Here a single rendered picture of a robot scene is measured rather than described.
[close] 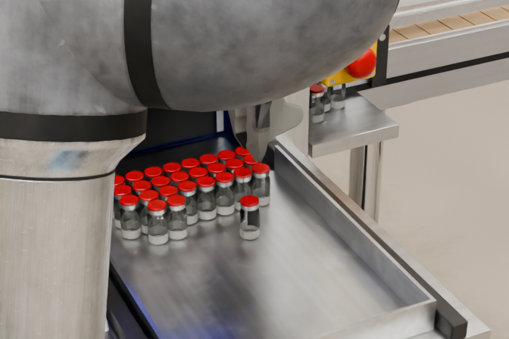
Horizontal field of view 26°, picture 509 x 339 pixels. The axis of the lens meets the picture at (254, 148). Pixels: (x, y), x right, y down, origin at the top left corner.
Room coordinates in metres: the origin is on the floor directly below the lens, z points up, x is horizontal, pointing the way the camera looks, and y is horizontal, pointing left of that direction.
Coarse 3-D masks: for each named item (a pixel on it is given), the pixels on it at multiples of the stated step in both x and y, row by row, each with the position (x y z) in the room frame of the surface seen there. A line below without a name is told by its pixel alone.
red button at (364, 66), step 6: (366, 54) 1.21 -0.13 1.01; (372, 54) 1.21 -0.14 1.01; (360, 60) 1.20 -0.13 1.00; (366, 60) 1.21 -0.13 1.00; (372, 60) 1.21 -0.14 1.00; (348, 66) 1.20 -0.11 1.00; (354, 66) 1.20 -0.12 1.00; (360, 66) 1.20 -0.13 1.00; (366, 66) 1.21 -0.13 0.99; (372, 66) 1.21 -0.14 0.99; (348, 72) 1.21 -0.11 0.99; (354, 72) 1.20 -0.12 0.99; (360, 72) 1.20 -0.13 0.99; (366, 72) 1.21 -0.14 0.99; (372, 72) 1.22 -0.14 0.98; (360, 78) 1.21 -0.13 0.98
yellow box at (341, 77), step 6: (372, 48) 1.25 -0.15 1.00; (342, 72) 1.23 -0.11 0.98; (330, 78) 1.22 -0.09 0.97; (336, 78) 1.22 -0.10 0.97; (342, 78) 1.23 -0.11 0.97; (348, 78) 1.23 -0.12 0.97; (354, 78) 1.24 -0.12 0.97; (366, 78) 1.24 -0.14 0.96; (324, 84) 1.22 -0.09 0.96; (330, 84) 1.22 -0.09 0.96; (336, 84) 1.22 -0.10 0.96
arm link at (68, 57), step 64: (0, 0) 0.49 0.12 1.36; (64, 0) 0.48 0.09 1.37; (128, 0) 0.48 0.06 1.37; (0, 64) 0.48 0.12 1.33; (64, 64) 0.48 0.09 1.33; (128, 64) 0.48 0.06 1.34; (0, 128) 0.47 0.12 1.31; (64, 128) 0.47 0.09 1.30; (128, 128) 0.50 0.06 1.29; (0, 192) 0.47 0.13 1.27; (64, 192) 0.48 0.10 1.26; (0, 256) 0.46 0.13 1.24; (64, 256) 0.46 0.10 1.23; (0, 320) 0.45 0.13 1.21; (64, 320) 0.45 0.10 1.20
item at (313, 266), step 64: (320, 192) 1.05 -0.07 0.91; (128, 256) 0.97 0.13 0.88; (192, 256) 0.97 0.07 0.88; (256, 256) 0.97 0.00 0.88; (320, 256) 0.97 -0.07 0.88; (384, 256) 0.93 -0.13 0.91; (192, 320) 0.86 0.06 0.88; (256, 320) 0.86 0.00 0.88; (320, 320) 0.86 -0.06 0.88; (384, 320) 0.82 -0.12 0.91
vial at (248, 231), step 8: (248, 208) 1.00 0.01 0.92; (256, 208) 1.00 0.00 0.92; (240, 216) 1.01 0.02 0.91; (248, 216) 1.00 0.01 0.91; (256, 216) 1.00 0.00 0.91; (240, 224) 1.01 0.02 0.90; (248, 224) 1.00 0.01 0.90; (256, 224) 1.00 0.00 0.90; (240, 232) 1.01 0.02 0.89; (248, 232) 1.00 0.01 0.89; (256, 232) 1.00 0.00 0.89
